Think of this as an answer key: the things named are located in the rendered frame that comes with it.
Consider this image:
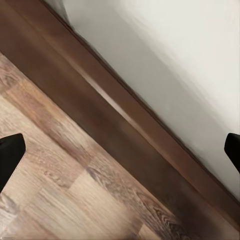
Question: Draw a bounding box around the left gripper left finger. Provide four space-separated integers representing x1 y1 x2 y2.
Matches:
0 133 26 193

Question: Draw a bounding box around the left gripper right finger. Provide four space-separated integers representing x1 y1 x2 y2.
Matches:
224 133 240 172

